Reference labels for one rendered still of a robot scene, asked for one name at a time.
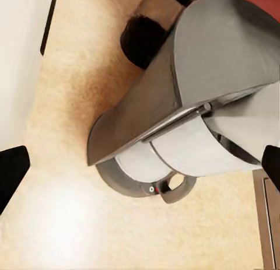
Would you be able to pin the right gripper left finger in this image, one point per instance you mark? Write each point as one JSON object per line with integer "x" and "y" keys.
{"x": 14, "y": 164}

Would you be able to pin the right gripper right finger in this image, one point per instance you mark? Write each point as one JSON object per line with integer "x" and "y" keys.
{"x": 271, "y": 164}

